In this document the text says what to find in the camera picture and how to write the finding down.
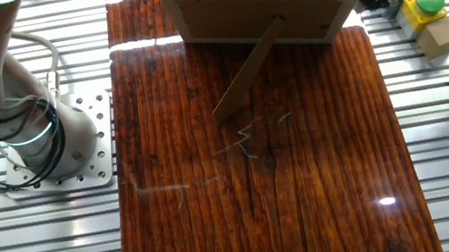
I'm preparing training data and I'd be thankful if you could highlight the yellow box green mushroom button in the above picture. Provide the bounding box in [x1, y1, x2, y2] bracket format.
[393, 0, 449, 43]

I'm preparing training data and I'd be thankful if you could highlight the plain wooden block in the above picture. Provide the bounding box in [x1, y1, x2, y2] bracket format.
[412, 15, 449, 63]

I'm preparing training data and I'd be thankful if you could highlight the wood grain table mat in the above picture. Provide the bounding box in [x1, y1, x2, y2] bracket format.
[76, 0, 444, 252]

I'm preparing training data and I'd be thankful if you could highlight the silver perforated mounting plate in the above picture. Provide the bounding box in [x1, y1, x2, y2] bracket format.
[0, 88, 125, 202]

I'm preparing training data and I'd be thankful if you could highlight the wooden picture frame with stand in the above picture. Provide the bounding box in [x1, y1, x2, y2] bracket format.
[158, 0, 379, 130]

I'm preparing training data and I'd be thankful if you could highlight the grey base cable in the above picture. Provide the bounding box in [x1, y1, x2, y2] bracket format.
[8, 24, 67, 105]

